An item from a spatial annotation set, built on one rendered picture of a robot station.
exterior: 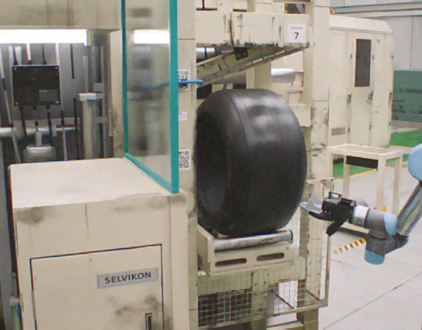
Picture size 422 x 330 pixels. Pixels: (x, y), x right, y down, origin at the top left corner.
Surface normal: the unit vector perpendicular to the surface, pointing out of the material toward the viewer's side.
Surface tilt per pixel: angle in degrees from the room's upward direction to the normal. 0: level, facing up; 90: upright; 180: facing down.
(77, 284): 90
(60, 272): 90
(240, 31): 90
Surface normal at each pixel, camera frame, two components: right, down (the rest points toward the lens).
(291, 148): 0.34, -0.16
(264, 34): 0.36, 0.17
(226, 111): -0.48, -0.49
